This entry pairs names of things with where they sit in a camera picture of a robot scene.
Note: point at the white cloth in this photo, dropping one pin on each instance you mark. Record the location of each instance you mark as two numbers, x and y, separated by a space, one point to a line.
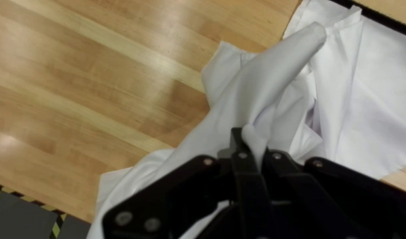
367 88

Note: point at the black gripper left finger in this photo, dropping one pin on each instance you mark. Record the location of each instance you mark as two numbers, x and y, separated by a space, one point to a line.
190 194

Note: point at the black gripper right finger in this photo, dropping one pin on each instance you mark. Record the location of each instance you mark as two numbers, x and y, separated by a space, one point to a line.
344 203

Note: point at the black tape strip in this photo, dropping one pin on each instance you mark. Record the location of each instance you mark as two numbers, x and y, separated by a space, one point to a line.
389 21

